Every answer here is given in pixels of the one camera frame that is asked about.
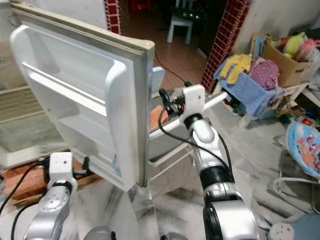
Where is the purple dotted bag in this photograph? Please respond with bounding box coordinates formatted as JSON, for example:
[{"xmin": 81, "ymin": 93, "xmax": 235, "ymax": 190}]
[{"xmin": 248, "ymin": 57, "xmax": 281, "ymax": 92}]

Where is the grey fridge door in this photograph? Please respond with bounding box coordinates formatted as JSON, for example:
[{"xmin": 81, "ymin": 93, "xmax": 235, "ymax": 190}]
[{"xmin": 9, "ymin": 2, "xmax": 156, "ymax": 194}]

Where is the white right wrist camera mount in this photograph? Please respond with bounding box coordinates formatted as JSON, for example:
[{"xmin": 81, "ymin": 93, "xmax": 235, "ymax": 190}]
[{"xmin": 182, "ymin": 83, "xmax": 207, "ymax": 117}]

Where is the clear bottle with blue cap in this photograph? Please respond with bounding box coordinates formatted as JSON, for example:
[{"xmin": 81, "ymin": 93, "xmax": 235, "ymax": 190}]
[{"xmin": 112, "ymin": 153, "xmax": 122, "ymax": 176}]

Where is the colourful baby bouncer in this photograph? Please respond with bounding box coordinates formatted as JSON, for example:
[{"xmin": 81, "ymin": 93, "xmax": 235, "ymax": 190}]
[{"xmin": 272, "ymin": 119, "xmax": 320, "ymax": 201}]

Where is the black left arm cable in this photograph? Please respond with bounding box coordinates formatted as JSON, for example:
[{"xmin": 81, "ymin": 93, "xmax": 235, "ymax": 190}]
[{"xmin": 0, "ymin": 162, "xmax": 54, "ymax": 240}]

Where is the grey right robot leg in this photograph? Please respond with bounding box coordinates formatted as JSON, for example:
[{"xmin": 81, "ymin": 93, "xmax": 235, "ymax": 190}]
[{"xmin": 162, "ymin": 232, "xmax": 186, "ymax": 240}]

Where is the yellow green plush toy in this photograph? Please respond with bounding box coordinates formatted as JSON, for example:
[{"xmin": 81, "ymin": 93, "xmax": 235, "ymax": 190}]
[{"xmin": 282, "ymin": 32, "xmax": 309, "ymax": 56}]

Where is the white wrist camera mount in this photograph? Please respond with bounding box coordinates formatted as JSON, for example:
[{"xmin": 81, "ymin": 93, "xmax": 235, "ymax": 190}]
[
  {"xmin": 182, "ymin": 83, "xmax": 207, "ymax": 117},
  {"xmin": 48, "ymin": 152, "xmax": 74, "ymax": 184}
]

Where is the yellow cloth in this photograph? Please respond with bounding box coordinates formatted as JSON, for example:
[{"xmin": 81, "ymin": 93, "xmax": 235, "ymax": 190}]
[{"xmin": 218, "ymin": 53, "xmax": 254, "ymax": 85}]

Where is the wooden pallet board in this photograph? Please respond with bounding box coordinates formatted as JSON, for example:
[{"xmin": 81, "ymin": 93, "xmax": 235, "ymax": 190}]
[{"xmin": 9, "ymin": 172, "xmax": 101, "ymax": 206}]

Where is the blue cloth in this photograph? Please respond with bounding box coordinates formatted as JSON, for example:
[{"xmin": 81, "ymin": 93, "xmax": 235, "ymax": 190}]
[{"xmin": 213, "ymin": 59, "xmax": 284, "ymax": 119}]

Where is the red support brick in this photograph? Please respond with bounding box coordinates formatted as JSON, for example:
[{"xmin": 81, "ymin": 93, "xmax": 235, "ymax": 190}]
[{"xmin": 2, "ymin": 164, "xmax": 51, "ymax": 199}]

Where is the brown cardboard box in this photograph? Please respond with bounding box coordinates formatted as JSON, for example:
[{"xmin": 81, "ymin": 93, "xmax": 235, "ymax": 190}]
[{"xmin": 262, "ymin": 37, "xmax": 316, "ymax": 89}]

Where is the white door shelf rail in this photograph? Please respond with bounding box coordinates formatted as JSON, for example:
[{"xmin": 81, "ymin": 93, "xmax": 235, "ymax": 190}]
[{"xmin": 22, "ymin": 62, "xmax": 109, "ymax": 119}]

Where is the white metal folding chair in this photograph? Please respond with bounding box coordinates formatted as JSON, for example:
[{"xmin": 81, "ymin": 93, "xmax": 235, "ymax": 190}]
[{"xmin": 148, "ymin": 66, "xmax": 236, "ymax": 169}]

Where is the grey robot leg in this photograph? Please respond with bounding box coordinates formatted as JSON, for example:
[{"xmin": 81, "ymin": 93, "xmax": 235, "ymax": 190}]
[
  {"xmin": 84, "ymin": 227, "xmax": 116, "ymax": 240},
  {"xmin": 162, "ymin": 232, "xmax": 186, "ymax": 240}
]

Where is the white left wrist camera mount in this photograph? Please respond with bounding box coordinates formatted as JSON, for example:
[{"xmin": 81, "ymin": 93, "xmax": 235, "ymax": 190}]
[{"xmin": 48, "ymin": 152, "xmax": 74, "ymax": 184}]

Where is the grey left robot leg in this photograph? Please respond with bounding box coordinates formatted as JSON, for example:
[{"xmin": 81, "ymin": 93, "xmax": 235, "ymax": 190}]
[{"xmin": 84, "ymin": 227, "xmax": 116, "ymax": 240}]

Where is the slatted white fridge shelf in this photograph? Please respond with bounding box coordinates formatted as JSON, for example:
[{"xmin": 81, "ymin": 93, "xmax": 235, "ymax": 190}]
[{"xmin": 0, "ymin": 85, "xmax": 34, "ymax": 126}]

